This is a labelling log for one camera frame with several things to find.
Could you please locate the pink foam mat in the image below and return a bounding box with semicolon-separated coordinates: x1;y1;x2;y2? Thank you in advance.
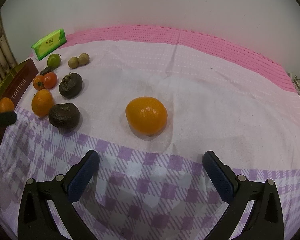
61;25;296;93

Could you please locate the large orange mandarin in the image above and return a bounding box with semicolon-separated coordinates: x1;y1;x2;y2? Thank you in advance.
125;96;168;135

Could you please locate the small mandarin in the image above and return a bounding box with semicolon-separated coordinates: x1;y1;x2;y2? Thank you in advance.
0;97;14;113

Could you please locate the orange-red tomato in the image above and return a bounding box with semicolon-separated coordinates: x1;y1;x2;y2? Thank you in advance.
32;75;45;91

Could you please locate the red gold toffee tin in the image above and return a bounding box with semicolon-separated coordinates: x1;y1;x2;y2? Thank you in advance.
0;59;38;145

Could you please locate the right tan longan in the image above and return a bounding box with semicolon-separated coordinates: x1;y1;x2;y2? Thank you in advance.
78;53;90;66

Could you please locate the left tan longan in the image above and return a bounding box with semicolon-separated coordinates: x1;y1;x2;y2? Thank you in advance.
68;56;79;69

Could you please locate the tan longan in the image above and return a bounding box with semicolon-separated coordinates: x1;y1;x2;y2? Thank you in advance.
78;53;90;66
68;56;79;69

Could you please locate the red tomato right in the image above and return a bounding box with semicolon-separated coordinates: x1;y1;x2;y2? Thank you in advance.
43;72;58;89

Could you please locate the small dark passion fruit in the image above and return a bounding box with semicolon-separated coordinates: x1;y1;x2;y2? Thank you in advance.
40;66;54;76

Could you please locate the green tomato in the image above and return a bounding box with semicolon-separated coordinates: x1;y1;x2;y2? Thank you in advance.
47;54;61;69

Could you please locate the green tissue pack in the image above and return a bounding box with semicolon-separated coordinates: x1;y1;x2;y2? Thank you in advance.
31;29;66;61

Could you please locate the pink purple checked tablecloth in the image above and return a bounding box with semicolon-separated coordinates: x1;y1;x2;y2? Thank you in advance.
0;41;300;239

